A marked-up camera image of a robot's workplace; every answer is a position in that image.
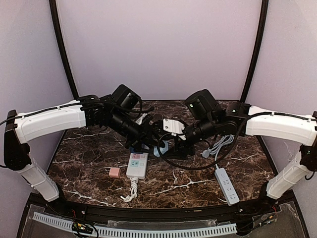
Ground light blue cube charger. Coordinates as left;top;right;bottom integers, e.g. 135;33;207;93
153;140;169;157

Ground pink cube charger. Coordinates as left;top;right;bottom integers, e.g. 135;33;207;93
108;168;121;178

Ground blue cube socket adapter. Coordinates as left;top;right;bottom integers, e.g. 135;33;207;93
129;147;149;154

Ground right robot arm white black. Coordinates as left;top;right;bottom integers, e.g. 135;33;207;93
162;89;317;200

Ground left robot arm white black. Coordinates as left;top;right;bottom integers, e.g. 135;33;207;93
3;84;156;202

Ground white multicolour power strip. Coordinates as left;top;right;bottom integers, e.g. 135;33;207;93
126;153;149;179

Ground grey-blue small power strip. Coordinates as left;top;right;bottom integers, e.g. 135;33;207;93
202;135;240;206

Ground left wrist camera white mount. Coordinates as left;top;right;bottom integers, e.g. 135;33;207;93
135;114;146;125

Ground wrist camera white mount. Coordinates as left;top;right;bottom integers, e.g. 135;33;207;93
135;114;146;125
162;119;186;141

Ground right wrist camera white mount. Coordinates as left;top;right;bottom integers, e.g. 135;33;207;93
162;119;186;141

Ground white coiled power strip cable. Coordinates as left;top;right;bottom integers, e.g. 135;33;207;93
119;177;139;202

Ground black front table rail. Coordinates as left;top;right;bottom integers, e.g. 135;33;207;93
31;196;274;224

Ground white slotted cable duct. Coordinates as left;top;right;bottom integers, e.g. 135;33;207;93
32;212;237;238

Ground left black frame post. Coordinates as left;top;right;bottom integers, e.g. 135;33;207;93
49;0;79;99

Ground black frame post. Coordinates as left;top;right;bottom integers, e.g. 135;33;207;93
49;0;79;99
240;0;269;103

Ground right black frame post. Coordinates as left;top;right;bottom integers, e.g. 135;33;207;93
240;0;269;103

